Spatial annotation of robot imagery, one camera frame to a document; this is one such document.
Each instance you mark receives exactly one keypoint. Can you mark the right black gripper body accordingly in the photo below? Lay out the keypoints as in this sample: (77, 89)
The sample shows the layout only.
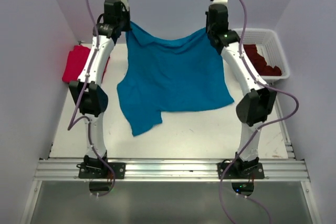
(209, 32)

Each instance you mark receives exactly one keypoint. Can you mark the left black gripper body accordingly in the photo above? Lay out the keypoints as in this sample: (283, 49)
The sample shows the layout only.
(124, 20)

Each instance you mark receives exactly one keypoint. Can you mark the blue t shirt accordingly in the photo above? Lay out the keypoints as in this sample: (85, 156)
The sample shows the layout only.
(182, 75)

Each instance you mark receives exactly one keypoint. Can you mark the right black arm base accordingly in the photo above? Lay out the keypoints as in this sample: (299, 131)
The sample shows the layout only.
(247, 171)

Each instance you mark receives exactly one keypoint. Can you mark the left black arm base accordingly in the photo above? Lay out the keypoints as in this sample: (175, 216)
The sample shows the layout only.
(101, 174)

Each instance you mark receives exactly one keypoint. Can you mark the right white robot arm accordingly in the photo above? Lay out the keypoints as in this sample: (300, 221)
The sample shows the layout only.
(258, 101)

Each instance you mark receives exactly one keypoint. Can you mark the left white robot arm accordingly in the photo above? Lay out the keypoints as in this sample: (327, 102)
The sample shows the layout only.
(90, 99)

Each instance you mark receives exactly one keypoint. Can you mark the dark red t shirt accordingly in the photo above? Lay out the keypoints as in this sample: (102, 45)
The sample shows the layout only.
(260, 63)

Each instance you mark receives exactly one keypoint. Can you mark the white plastic basket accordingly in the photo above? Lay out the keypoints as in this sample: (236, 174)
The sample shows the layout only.
(269, 46)

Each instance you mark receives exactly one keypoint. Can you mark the folded red t shirt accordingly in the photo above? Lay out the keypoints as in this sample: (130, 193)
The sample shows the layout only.
(75, 63)

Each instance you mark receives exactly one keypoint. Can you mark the aluminium mounting rail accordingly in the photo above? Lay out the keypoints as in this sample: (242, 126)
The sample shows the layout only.
(174, 170)

